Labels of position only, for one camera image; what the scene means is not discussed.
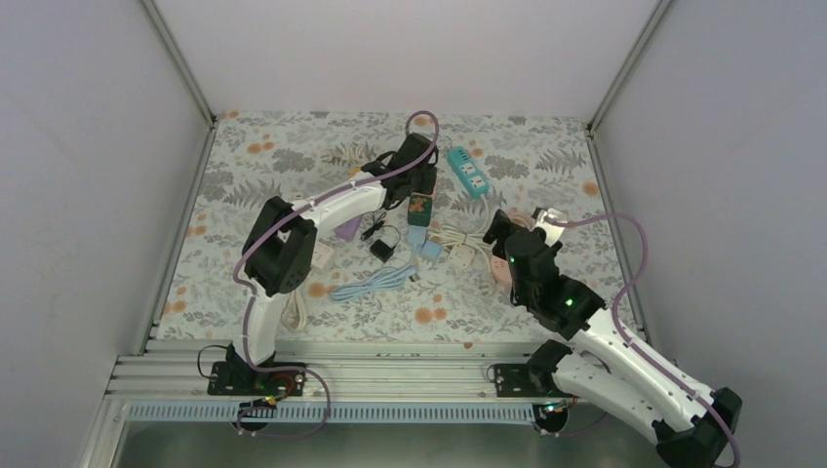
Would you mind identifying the dark green cube socket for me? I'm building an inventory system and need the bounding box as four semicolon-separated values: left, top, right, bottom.
407;194;433;227

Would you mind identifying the pink round power socket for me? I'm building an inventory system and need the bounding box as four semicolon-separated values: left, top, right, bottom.
490;255;513;288

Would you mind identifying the white square socket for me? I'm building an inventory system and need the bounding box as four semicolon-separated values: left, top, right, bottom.
311;243;335;271

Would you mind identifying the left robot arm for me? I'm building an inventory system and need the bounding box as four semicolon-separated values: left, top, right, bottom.
214;133;438;395

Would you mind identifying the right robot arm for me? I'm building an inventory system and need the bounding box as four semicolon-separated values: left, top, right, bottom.
483;209;742;467

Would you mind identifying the teal power strip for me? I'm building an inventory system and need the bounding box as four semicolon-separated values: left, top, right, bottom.
447;146;490;199

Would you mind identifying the light blue power strip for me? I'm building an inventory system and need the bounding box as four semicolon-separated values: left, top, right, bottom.
407;225;428;250

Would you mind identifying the small light blue adapter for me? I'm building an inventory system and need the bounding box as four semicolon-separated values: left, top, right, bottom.
420;240;443;262

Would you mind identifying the floral table cloth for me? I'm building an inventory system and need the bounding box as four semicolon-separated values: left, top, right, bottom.
158;110;641;343

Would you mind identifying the purple usb power strip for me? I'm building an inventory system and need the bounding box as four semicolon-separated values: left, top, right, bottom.
334;215;363;242

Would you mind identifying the white cable bundle centre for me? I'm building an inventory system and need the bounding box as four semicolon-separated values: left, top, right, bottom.
428;222;495;273

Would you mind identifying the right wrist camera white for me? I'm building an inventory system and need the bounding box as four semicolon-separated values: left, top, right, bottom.
532;207;568;246

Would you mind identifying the white coiled cable back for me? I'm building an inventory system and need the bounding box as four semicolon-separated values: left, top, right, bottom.
323;140;376;171

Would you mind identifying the white coiled cable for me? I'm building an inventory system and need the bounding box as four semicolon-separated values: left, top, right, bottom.
323;140;376;171
281;287;310;332

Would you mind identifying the black charger with cable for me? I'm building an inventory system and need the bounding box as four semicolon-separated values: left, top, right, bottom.
360;211;402;263

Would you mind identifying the light blue coiled cable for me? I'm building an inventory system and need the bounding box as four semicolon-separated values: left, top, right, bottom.
328;242;421;305

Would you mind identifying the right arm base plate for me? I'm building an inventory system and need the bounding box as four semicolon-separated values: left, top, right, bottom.
486;364;571;399

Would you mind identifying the white coiled cable front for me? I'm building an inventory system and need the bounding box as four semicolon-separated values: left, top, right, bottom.
281;287;310;332

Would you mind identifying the light blue cable duct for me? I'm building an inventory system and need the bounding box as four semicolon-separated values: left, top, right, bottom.
127;401;535;425

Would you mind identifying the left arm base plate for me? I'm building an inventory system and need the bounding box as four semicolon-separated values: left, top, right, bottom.
207;362;306;398

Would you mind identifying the aluminium rail frame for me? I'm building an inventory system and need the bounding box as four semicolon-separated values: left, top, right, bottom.
105;339;537;403

